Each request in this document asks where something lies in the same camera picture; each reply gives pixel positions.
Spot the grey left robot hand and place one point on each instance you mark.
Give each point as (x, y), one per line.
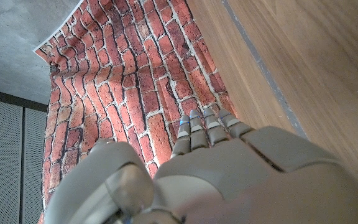
(228, 174)

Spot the red brick print backdrop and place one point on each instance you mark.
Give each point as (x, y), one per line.
(120, 62)

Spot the metal backdrop clip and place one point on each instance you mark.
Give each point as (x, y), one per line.
(52, 68)

